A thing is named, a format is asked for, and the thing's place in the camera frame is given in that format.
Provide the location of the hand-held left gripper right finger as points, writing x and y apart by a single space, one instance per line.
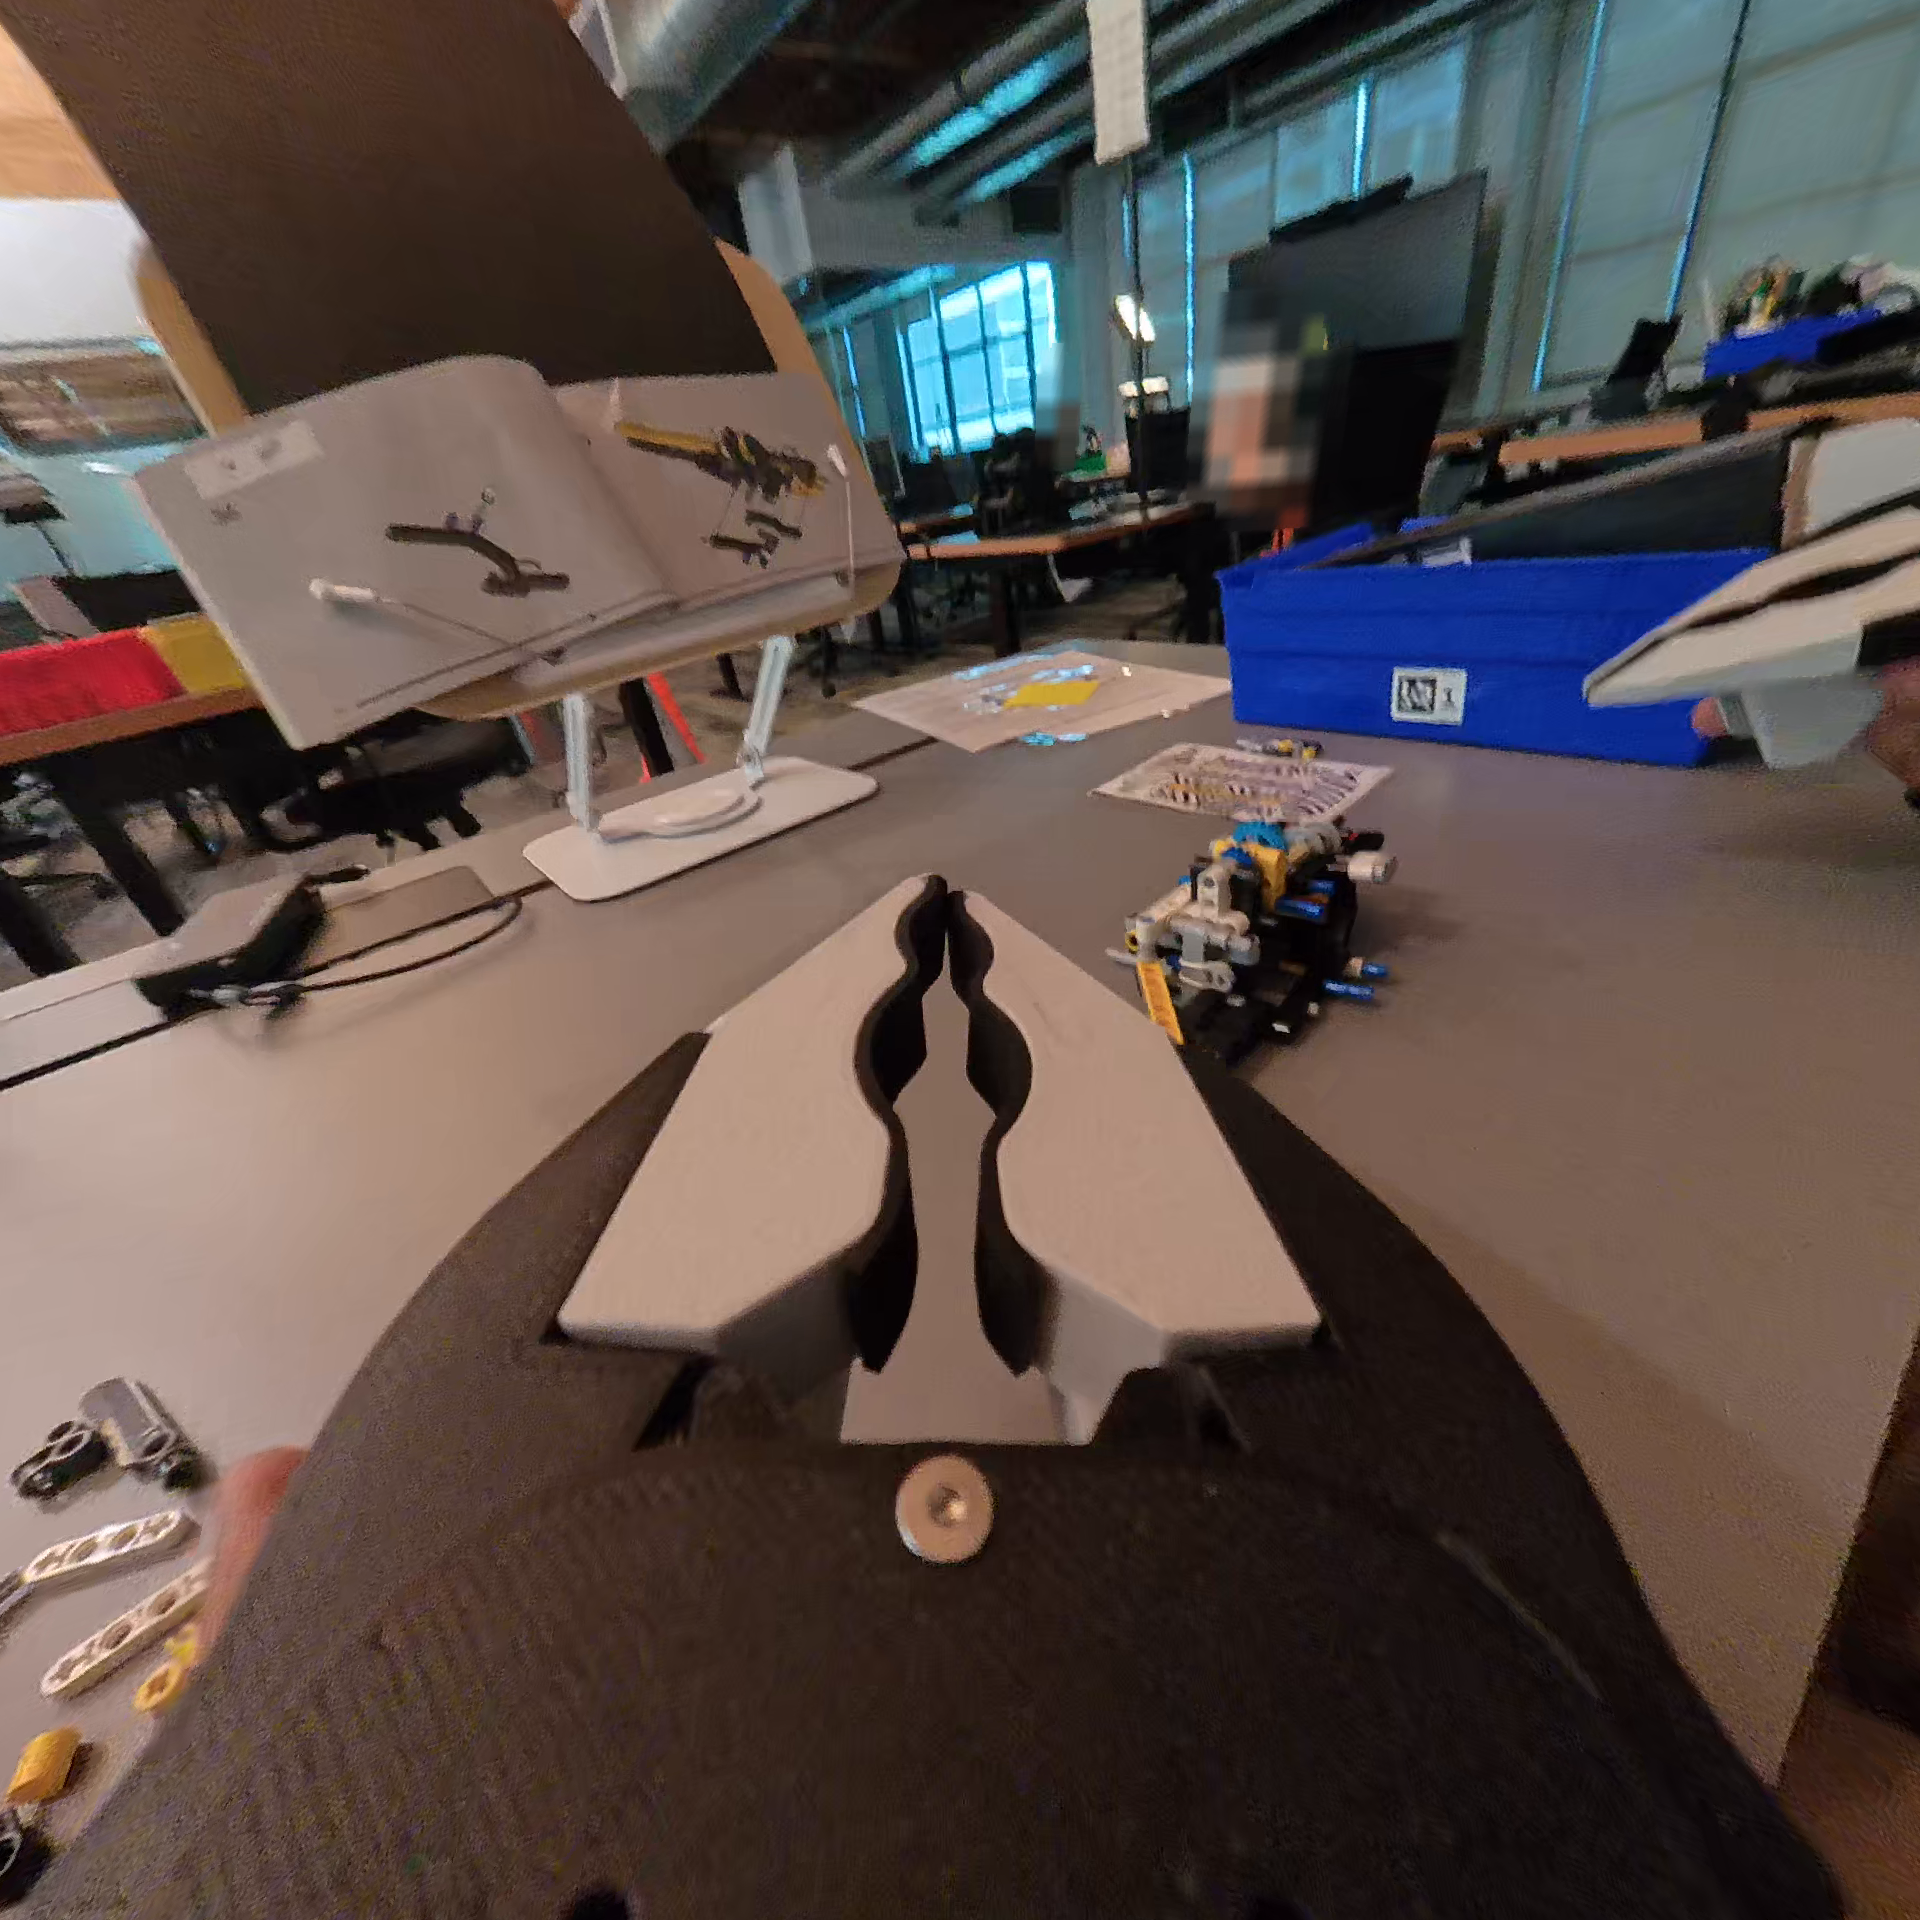
1154 1216

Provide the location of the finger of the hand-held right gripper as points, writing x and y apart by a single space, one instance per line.
1740 653
1874 540

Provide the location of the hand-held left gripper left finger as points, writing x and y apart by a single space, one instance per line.
735 1187

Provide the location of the lego technic model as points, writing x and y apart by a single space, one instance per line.
1276 932

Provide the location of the pile of loose lego pieces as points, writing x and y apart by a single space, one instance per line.
107 1550

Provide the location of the lego instruction booklet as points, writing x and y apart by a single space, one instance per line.
420 508

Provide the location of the person's right hand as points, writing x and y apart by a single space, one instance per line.
1903 744

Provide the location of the person's left hand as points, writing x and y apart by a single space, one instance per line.
242 1530

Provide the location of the distant blue bin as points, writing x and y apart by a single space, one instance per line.
1801 352

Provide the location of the blue plastic bin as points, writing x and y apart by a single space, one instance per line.
1500 659

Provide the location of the book stand with white base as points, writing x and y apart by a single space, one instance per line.
704 816

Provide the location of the zebra striped sticker sheet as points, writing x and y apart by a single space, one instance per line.
1244 781

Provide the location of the large black monitor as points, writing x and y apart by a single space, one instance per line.
1396 300

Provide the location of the black office chair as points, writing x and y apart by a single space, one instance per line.
376 781

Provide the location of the black power adapter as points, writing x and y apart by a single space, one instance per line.
242 945

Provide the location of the red and yellow block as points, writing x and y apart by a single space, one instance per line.
76 686

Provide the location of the hanging paper sign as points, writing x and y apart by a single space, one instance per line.
1119 75

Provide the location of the dark brown panel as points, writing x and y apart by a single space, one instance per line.
376 179

